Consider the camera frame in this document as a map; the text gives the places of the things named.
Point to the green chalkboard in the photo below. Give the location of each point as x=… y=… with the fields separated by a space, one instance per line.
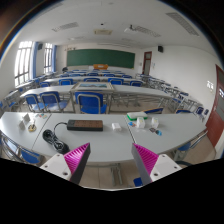
x=100 y=58

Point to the dark power strip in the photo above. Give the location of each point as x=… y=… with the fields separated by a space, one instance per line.
x=85 y=125

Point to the narrow window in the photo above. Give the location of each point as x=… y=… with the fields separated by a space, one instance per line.
x=48 y=58

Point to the blue curtain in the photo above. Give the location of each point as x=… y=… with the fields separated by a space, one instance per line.
x=35 y=60
x=55 y=58

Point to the wooden lectern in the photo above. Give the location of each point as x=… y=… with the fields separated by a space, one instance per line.
x=100 y=66

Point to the blue round sticker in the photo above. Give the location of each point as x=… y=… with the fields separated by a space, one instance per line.
x=159 y=132

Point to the grey classroom desks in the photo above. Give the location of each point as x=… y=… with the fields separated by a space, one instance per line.
x=146 y=91

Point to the colourful small cards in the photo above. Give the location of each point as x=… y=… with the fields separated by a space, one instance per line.
x=41 y=116

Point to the blue card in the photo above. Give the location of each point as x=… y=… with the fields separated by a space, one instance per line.
x=132 y=123

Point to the large window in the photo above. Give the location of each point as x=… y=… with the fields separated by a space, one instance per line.
x=23 y=63

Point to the green and white flat box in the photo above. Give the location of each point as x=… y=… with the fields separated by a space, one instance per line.
x=136 y=115

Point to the small white box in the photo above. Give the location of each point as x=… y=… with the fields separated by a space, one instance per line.
x=155 y=122

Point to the ceiling projector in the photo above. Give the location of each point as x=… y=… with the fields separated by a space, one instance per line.
x=130 y=28

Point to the ceiling air conditioner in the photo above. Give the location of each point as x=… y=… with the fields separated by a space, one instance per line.
x=103 y=32

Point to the blue classroom chairs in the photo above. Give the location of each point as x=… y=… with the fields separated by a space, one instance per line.
x=90 y=101

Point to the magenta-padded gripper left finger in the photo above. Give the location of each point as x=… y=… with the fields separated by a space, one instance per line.
x=78 y=160

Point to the ceiling lights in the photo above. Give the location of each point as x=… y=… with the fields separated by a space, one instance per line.
x=65 y=26

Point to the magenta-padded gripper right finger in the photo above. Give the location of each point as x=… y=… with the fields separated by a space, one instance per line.
x=146 y=160

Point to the brown door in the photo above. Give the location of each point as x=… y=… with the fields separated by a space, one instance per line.
x=216 y=113
x=147 y=63

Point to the dark sticker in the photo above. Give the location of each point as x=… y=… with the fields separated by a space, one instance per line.
x=152 y=130

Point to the black wall speaker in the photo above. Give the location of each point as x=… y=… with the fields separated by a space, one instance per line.
x=40 y=46
x=160 y=49

